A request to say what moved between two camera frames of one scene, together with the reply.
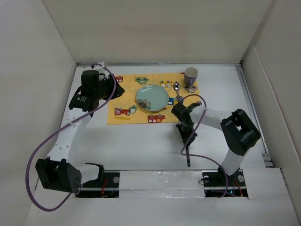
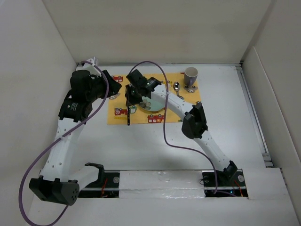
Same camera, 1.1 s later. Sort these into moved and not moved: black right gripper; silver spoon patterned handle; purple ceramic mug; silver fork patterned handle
Moved: black right gripper; silver fork patterned handle
Not moved: purple ceramic mug; silver spoon patterned handle
